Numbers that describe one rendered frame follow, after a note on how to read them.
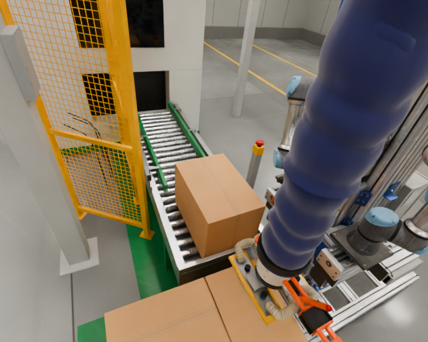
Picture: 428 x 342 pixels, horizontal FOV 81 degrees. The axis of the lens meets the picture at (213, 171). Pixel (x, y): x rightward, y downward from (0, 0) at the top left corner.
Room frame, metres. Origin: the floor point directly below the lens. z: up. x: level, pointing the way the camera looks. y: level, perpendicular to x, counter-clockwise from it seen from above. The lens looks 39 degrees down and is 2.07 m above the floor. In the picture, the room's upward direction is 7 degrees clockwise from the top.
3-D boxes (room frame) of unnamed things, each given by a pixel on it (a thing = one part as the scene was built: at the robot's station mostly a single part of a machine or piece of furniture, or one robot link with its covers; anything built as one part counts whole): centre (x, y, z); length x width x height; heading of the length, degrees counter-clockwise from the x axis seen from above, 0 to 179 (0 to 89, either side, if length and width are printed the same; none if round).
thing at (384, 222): (0.83, -0.81, 1.20); 0.13 x 0.12 x 0.14; 60
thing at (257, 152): (1.71, -0.34, 0.50); 0.07 x 0.07 x 1.00; 28
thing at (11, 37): (1.21, 0.99, 1.62); 0.20 x 0.05 x 0.30; 28
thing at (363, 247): (0.83, -0.81, 1.09); 0.15 x 0.15 x 0.10
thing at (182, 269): (0.97, -0.16, 0.58); 0.70 x 0.03 x 0.06; 118
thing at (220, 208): (1.27, -0.03, 0.75); 0.60 x 0.40 x 0.40; 29
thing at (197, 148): (2.45, 0.31, 0.60); 1.60 x 0.11 x 0.09; 28
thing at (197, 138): (2.16, 0.09, 0.50); 2.31 x 0.05 x 0.19; 28
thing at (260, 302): (0.60, -0.25, 0.95); 0.34 x 0.10 x 0.05; 30
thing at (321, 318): (0.43, -0.46, 1.05); 0.10 x 0.08 x 0.06; 120
